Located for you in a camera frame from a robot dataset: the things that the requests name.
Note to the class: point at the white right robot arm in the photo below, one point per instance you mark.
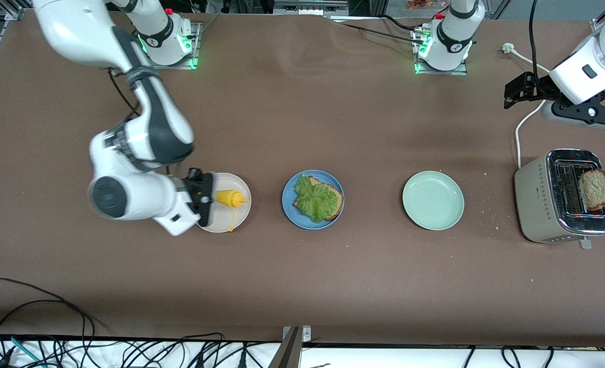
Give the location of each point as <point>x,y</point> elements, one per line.
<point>77,25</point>

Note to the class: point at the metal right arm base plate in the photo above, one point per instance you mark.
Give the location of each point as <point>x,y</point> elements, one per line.
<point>196,46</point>

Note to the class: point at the green lettuce leaf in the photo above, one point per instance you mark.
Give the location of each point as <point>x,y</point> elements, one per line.
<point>315,202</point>

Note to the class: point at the grey and black right gripper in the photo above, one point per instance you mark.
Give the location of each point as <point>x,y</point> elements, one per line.
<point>194,181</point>

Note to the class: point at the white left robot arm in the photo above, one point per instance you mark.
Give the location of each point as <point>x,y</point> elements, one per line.
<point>453,36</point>

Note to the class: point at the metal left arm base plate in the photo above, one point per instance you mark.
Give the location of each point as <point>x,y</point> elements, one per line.
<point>441,73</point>

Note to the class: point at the aluminium frame corner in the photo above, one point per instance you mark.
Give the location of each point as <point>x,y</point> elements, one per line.
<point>13,13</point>

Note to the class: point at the grey metal box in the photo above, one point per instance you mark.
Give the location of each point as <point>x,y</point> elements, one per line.
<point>310,6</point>

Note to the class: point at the grey and black left gripper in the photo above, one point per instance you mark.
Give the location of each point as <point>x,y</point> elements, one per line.
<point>533,87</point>

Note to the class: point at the aluminium frame profile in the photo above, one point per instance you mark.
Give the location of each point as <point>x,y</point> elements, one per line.
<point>598,24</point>

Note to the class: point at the mint green plate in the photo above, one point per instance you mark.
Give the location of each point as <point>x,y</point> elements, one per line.
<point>432,200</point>

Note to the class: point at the beige and chrome toaster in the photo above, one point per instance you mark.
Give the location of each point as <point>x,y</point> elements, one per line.
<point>535,204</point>

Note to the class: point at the aluminium table edge bracket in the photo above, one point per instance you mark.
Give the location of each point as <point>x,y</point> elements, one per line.
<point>289,352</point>

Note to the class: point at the beige plate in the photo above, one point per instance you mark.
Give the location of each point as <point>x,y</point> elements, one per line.
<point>230,181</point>

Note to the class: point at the blue plate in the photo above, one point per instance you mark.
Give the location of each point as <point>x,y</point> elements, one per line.
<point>289,214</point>

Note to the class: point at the brown bread slice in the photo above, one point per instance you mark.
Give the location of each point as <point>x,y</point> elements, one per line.
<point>339,202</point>
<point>596,188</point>

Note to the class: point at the yellow mustard squeeze bottle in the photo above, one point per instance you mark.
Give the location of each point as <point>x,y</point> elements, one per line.
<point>230,198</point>

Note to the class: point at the colourful snack packet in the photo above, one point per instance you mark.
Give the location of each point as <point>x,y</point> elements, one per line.
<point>420,4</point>

